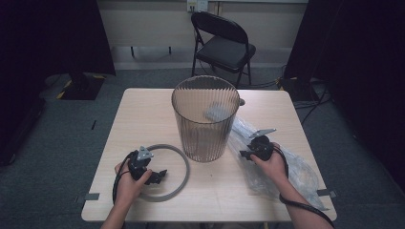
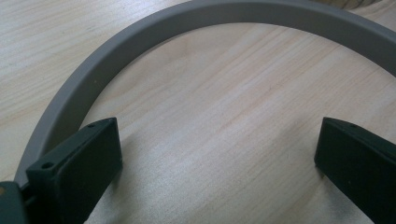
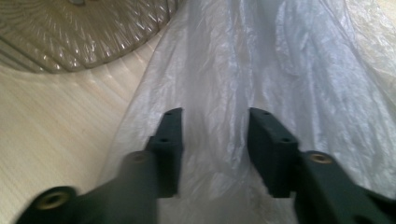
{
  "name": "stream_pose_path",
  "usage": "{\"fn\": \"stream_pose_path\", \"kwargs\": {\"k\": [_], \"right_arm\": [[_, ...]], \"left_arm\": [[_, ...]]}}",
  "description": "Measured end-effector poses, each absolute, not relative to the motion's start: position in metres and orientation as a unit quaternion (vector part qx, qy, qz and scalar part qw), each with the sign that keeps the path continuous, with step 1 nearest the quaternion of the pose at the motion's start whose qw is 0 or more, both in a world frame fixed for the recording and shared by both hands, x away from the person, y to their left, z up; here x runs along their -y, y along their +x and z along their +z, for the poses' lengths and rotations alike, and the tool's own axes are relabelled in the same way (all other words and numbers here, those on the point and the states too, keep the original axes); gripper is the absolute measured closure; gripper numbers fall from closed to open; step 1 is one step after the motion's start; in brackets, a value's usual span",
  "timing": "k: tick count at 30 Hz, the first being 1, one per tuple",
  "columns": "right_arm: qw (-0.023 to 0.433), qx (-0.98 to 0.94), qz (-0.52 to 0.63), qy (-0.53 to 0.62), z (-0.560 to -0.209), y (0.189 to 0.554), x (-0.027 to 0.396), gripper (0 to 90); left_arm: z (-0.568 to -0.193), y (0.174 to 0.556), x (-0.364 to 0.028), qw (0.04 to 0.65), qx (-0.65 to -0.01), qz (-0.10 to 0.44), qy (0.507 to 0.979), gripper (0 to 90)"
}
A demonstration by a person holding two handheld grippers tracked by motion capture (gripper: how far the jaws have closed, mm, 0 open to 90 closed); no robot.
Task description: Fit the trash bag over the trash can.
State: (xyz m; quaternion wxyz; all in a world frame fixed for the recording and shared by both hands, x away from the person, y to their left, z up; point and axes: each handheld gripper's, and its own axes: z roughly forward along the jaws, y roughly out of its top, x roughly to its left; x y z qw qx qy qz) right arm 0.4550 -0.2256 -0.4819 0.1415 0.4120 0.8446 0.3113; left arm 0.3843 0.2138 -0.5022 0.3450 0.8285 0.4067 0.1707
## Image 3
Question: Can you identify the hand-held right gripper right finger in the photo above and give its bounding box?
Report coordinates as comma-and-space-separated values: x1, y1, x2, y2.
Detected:
247, 107, 302, 199

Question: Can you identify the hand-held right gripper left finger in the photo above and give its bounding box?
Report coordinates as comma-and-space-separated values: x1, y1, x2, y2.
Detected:
146, 107, 184, 199

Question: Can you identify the clear plastic bag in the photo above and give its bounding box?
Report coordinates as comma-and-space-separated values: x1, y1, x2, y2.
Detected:
97, 0, 396, 224

